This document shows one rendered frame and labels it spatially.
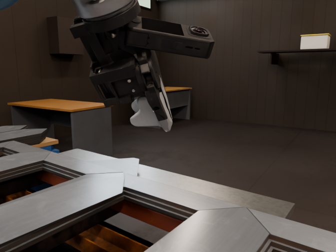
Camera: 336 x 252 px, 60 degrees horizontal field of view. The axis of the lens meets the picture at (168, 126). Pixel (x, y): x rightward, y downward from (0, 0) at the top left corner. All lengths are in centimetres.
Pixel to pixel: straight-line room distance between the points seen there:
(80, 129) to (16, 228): 305
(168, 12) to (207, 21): 111
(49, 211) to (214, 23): 662
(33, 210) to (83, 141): 302
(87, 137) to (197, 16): 452
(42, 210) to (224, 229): 46
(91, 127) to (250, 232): 334
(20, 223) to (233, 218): 50
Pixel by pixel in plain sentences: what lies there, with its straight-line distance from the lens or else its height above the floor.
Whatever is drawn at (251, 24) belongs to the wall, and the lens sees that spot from 686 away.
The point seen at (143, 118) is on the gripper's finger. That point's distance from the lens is 44.
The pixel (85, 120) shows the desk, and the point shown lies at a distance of 382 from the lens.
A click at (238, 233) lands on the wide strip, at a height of 85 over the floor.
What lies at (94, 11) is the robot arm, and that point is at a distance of 35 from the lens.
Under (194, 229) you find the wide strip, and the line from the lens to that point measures 70.
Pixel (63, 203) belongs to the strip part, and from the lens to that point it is 86.
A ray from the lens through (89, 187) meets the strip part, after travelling 94.
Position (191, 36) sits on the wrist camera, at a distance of 38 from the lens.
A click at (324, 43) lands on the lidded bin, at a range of 590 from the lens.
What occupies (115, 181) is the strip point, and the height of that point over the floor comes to 85.
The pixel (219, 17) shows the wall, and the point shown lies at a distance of 714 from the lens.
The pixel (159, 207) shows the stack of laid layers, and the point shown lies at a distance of 84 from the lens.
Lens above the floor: 120
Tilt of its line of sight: 11 degrees down
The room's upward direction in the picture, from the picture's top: straight up
